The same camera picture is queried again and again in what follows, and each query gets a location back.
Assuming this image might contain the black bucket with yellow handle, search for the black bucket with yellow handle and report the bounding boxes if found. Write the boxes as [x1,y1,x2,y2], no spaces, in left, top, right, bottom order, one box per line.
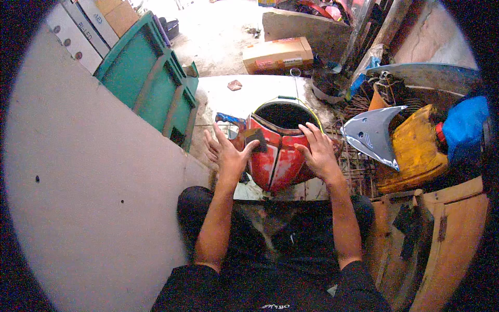
[253,95,325,135]

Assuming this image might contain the heap of rusty wire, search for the heap of rusty wire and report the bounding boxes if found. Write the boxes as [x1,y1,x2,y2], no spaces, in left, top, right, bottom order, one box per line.
[327,94,390,197]

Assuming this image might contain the blue plastic bag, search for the blue plastic bag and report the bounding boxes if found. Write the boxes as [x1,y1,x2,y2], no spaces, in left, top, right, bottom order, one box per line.
[442,95,490,163]

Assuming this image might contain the stack of white printed boards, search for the stack of white printed boards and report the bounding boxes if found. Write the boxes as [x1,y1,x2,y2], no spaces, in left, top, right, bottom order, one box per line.
[45,0,120,75]

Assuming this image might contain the black round pot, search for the black round pot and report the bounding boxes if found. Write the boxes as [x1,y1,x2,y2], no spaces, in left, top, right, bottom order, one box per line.
[311,67,348,104]

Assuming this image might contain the person's body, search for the person's body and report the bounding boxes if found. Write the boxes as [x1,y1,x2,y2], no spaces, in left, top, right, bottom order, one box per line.
[151,260,391,312]

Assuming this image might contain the large grey board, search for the large grey board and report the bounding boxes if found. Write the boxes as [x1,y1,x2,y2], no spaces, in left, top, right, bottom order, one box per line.
[4,23,214,312]

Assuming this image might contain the black container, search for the black container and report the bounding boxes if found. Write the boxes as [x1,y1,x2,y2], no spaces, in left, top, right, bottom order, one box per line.
[159,17,180,41]

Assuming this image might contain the brown carton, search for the brown carton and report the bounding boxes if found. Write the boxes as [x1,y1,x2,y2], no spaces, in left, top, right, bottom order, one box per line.
[95,0,140,38]

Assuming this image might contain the grey curved tub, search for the grey curved tub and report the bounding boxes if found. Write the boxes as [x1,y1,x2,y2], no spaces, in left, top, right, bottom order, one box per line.
[366,62,481,99]

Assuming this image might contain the person's legs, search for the person's legs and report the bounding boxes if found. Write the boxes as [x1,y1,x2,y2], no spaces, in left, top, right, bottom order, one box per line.
[177,186,376,275]

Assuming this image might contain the person's right hand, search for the person's right hand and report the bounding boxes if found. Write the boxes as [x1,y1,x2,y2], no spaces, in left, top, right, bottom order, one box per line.
[293,122,345,185]

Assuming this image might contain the silver motorcycle panel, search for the silver motorcycle panel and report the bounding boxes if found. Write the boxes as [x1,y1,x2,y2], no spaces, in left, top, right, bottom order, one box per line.
[341,105,408,172]

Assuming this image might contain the wooden cabinet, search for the wooden cabinet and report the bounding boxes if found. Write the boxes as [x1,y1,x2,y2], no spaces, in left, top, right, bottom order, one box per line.
[366,177,490,312]

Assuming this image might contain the grey concrete slab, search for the grey concrete slab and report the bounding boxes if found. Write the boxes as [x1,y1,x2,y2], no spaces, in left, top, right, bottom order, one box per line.
[261,9,352,64]

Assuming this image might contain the cardboard box with labels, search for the cardboard box with labels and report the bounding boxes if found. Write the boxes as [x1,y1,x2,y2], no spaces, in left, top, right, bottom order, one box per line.
[242,37,315,75]

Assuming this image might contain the person's left hand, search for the person's left hand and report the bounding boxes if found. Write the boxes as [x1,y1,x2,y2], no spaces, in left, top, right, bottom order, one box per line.
[203,122,260,184]

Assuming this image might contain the dark sandpaper piece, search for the dark sandpaper piece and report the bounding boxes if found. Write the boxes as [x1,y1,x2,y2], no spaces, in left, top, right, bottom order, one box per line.
[244,128,269,153]

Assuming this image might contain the black cloth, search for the black cloth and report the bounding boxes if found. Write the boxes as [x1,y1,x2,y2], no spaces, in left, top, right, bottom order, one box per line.
[392,202,434,263]

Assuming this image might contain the red motorcycle fairing panel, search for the red motorcycle fairing panel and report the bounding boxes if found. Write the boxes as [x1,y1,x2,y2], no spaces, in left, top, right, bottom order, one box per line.
[245,112,317,195]

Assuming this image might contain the orange funnel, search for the orange funnel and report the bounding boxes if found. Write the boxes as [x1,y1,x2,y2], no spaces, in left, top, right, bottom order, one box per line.
[368,87,391,112]

